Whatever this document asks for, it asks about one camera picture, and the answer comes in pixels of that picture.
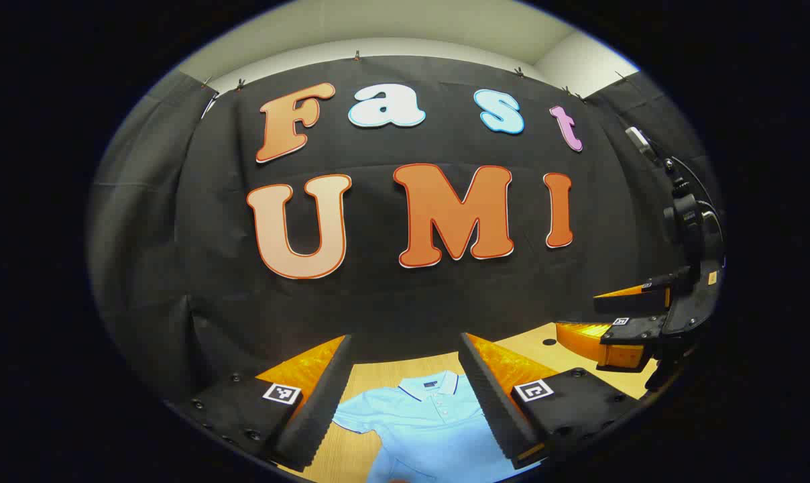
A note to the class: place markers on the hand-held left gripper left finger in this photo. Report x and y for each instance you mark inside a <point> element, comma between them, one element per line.
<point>318,409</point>

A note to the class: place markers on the light blue T-shirt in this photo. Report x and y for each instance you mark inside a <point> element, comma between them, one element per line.
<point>432,436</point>

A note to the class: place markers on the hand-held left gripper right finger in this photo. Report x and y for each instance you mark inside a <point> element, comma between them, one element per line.
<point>495,409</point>

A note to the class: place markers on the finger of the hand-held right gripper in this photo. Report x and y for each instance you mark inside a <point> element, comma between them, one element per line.
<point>629,302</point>
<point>629,332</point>

